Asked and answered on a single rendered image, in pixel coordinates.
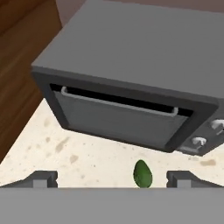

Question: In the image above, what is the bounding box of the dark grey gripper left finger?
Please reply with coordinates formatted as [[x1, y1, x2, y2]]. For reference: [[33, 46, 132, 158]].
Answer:
[[2, 171, 59, 189]]

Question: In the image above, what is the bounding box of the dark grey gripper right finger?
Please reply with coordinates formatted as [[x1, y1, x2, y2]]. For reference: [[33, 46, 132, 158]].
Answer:
[[165, 171, 223, 189]]

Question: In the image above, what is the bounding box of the green avocado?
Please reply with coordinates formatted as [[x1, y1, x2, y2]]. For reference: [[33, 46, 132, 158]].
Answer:
[[132, 159, 154, 189]]

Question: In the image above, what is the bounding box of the white toaster oven knob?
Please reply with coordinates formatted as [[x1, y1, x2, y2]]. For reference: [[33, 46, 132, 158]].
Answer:
[[210, 118, 224, 131], [192, 136, 207, 147]]

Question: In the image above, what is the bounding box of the grey toaster oven door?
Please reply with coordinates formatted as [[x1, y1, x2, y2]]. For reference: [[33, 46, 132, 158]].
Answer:
[[50, 83, 194, 150]]

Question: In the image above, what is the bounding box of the grey toaster oven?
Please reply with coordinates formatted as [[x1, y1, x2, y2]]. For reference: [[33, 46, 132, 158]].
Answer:
[[31, 0, 224, 158]]

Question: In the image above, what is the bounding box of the grey toaster oven door handle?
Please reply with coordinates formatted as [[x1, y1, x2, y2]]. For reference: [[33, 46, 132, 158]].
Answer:
[[60, 86, 179, 117]]

